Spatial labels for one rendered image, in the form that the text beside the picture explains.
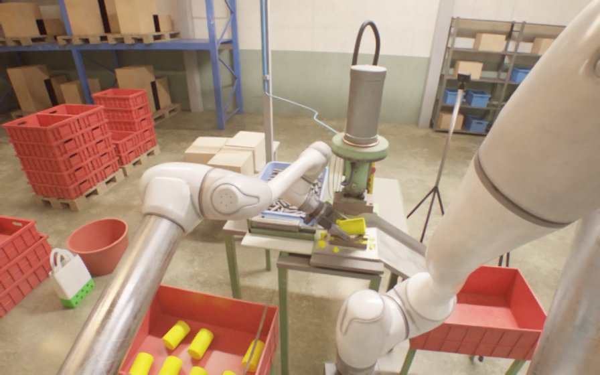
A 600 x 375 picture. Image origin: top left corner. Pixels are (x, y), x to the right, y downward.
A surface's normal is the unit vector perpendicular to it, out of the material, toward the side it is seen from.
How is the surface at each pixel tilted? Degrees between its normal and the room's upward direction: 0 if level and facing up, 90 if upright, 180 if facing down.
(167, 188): 30
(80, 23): 90
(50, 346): 0
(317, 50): 90
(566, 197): 112
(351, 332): 81
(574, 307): 92
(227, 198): 62
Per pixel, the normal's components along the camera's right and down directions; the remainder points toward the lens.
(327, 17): -0.17, 0.48
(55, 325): 0.02, -0.87
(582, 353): -0.79, 0.26
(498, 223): -0.63, 0.65
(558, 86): -0.96, -0.05
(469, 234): -0.83, 0.43
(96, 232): 0.62, 0.26
